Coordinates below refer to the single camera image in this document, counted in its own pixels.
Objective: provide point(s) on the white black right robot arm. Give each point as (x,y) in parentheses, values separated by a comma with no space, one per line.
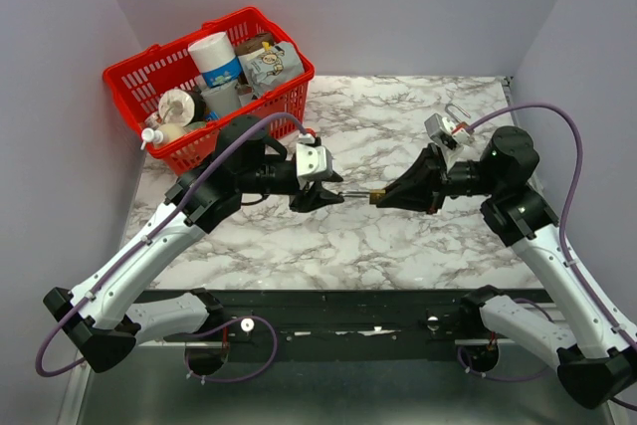
(593,355)

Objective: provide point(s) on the brass padlock long shackle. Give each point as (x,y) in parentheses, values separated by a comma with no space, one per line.
(456,113)

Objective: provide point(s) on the red plastic shopping basket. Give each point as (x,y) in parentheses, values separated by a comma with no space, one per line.
(137,83)

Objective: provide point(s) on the white pump lotion bottle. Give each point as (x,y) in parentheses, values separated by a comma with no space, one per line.
(161,136)

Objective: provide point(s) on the grey paper cup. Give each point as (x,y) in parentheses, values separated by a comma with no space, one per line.
(222,100)

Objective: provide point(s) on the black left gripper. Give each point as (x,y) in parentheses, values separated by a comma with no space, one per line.
(318,197)

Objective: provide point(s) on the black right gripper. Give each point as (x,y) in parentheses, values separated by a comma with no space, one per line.
(424,185)

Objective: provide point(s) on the white paper towel roll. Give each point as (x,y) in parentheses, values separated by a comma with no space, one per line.
(215,59)

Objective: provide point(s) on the grey cartoon snack bag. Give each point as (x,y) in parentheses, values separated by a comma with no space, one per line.
(272,68)

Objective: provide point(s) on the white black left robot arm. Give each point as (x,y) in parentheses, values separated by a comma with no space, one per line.
(102,315)

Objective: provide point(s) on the small brass padlock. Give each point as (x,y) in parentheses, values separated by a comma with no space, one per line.
(368,194)

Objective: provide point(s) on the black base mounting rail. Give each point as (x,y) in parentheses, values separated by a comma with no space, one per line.
(347,325)

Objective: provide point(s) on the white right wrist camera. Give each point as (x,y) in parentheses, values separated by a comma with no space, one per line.
(447,133)

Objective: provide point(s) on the brown chocolate package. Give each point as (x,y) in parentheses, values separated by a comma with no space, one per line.
(254,44)

